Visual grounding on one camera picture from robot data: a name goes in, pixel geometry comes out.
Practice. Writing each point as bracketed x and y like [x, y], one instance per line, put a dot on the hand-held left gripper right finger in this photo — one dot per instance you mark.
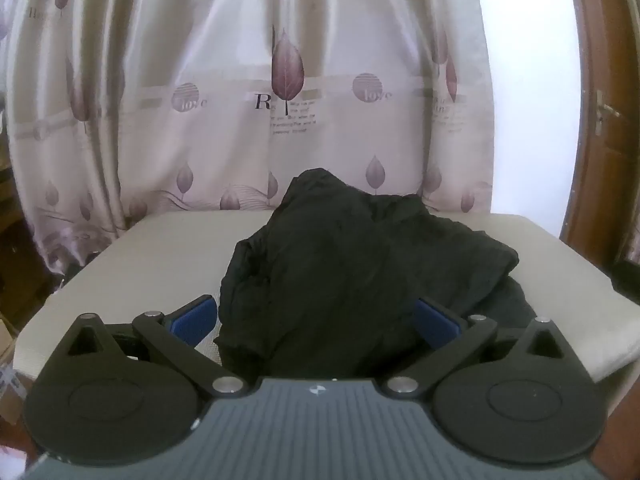
[436, 323]

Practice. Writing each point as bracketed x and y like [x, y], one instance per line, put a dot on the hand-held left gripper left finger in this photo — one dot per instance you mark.
[192, 319]

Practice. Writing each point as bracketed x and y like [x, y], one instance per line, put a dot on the black garment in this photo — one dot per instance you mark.
[350, 270]

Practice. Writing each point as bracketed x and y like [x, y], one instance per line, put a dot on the leaf-print beige curtain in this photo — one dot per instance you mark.
[240, 85]

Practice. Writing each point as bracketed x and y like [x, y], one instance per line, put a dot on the wooden door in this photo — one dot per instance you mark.
[600, 60]

